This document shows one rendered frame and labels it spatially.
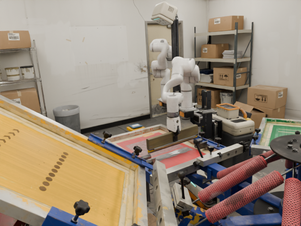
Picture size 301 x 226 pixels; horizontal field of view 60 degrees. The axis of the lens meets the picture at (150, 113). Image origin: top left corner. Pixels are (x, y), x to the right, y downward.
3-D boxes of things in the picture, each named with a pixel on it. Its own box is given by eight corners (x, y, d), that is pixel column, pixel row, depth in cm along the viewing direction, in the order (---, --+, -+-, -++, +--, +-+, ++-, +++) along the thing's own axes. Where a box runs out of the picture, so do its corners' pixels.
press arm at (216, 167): (200, 169, 151) (200, 161, 150) (208, 166, 154) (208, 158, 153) (223, 182, 137) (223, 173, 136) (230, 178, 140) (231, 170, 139)
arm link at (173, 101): (169, 91, 178) (183, 91, 175) (170, 106, 181) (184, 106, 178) (165, 96, 164) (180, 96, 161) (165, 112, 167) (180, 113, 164)
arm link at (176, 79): (183, 80, 185) (181, 106, 175) (166, 80, 188) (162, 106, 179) (182, 72, 177) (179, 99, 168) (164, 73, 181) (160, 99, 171)
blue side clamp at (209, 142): (193, 145, 199) (193, 136, 197) (198, 144, 201) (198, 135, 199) (223, 159, 174) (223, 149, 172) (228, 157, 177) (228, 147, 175)
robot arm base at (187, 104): (192, 105, 239) (191, 88, 235) (199, 108, 228) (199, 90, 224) (177, 107, 234) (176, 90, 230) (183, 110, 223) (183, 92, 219)
